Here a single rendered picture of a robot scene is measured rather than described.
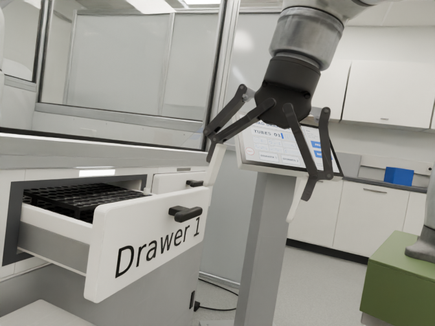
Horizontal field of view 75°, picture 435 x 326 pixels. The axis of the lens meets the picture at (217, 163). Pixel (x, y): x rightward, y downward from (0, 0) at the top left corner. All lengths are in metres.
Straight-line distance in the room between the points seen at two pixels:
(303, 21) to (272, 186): 1.06
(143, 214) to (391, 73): 3.66
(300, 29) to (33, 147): 0.38
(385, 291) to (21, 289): 0.57
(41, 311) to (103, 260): 0.15
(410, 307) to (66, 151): 0.60
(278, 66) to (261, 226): 1.08
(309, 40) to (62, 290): 0.53
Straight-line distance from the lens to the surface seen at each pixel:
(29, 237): 0.46
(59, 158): 0.48
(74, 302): 0.61
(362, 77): 3.84
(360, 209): 3.40
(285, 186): 1.42
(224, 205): 2.17
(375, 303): 0.62
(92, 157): 0.53
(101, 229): 0.34
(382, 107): 3.80
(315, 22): 0.42
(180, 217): 0.41
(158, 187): 0.67
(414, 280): 0.59
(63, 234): 0.42
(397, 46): 4.38
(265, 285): 1.54
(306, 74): 0.41
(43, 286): 0.54
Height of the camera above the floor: 1.01
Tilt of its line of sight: 3 degrees down
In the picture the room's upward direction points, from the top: 8 degrees clockwise
